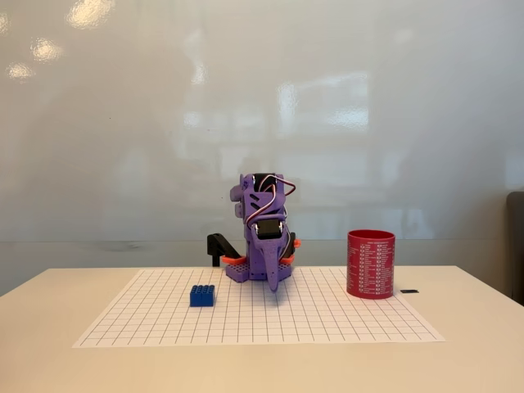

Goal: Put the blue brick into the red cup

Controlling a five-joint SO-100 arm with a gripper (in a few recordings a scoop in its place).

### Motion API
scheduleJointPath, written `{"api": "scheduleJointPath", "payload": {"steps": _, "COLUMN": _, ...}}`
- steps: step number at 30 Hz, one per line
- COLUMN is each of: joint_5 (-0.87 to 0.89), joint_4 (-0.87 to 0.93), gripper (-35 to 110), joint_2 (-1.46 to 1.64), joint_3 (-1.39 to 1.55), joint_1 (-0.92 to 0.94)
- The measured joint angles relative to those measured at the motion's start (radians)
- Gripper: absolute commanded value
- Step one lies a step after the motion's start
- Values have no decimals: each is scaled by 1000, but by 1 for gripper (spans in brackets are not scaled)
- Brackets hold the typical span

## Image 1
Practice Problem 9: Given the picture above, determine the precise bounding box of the white red black servo cable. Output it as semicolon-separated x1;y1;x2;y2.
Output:
244;174;298;233

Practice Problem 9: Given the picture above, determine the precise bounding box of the blue toy brick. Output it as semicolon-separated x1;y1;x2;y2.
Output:
189;283;216;308

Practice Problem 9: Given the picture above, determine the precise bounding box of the red cup white print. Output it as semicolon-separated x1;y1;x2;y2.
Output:
346;229;396;301

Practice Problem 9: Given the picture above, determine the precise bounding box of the white grid paper sheet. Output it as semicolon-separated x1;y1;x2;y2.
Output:
72;268;446;350

